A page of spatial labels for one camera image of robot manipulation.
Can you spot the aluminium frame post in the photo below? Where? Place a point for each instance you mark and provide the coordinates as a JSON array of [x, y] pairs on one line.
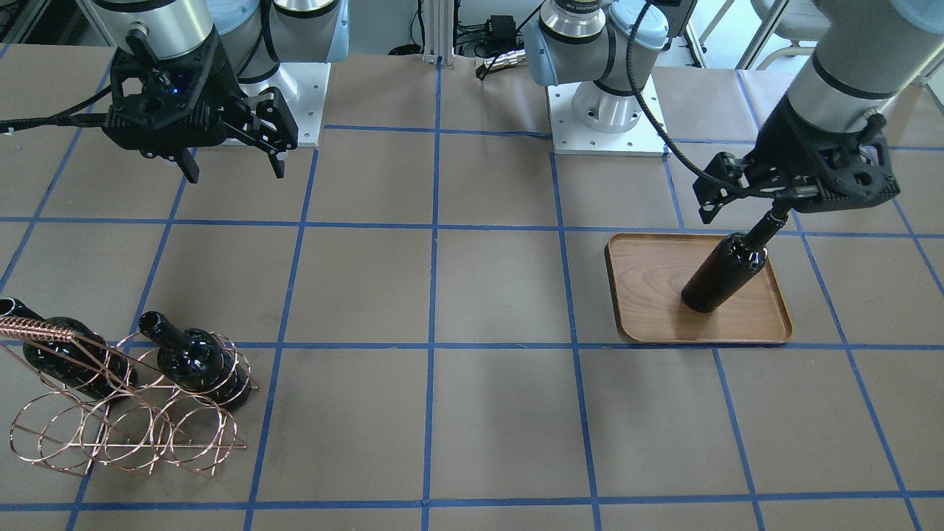
[[437, 32]]

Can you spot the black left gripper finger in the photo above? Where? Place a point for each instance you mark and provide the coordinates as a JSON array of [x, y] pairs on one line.
[[779, 212], [709, 208]]

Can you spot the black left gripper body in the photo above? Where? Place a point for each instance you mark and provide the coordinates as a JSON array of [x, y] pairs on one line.
[[783, 151]]

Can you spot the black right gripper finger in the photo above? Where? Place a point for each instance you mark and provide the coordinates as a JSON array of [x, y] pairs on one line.
[[277, 162], [185, 159]]

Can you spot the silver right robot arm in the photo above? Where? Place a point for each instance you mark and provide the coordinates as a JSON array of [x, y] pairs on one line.
[[257, 35]]

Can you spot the dark wine bottle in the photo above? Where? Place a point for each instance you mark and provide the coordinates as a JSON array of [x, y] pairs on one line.
[[85, 366], [196, 361], [729, 266]]

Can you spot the wooden tray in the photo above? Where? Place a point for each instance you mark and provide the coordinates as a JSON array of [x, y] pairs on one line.
[[647, 272]]

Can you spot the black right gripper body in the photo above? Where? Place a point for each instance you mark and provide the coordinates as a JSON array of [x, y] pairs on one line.
[[223, 74]]

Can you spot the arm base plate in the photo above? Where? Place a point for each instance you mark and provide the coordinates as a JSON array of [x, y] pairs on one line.
[[304, 87], [601, 118]]

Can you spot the copper wire wine basket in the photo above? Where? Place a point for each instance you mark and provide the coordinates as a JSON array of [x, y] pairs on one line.
[[136, 429]]

